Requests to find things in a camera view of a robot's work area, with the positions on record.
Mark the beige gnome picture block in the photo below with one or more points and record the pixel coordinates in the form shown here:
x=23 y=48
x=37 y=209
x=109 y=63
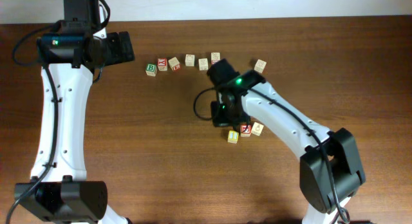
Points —
x=257 y=129

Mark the tilted red-sided wooden block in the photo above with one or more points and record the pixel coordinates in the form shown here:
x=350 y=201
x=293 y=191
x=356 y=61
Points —
x=174 y=64

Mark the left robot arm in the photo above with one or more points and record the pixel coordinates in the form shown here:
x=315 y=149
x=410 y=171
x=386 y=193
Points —
x=72 y=53

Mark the red letter E block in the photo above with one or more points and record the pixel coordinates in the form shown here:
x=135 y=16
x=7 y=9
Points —
x=245 y=130

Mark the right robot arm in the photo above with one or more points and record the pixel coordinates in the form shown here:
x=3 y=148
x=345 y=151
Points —
x=331 y=170

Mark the plain beige picture block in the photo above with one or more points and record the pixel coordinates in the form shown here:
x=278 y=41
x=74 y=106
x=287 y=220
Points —
x=190 y=60

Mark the green letter B block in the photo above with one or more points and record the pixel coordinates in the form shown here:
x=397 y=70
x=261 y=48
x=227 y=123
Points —
x=151 y=70

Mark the beige block red side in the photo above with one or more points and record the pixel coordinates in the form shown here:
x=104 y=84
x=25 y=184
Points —
x=203 y=64

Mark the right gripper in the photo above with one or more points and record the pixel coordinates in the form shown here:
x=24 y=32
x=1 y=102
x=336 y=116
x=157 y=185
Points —
x=219 y=119

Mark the beige blue-sided H block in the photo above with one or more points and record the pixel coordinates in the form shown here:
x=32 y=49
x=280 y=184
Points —
x=260 y=66

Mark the yellow letter I block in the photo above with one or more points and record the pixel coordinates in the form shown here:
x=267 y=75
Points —
x=233 y=137

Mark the red letter Y block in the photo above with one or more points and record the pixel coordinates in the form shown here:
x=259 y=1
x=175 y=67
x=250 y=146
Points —
x=162 y=64

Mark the tilted beige red-edged block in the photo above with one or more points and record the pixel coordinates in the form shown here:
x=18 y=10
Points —
x=215 y=57

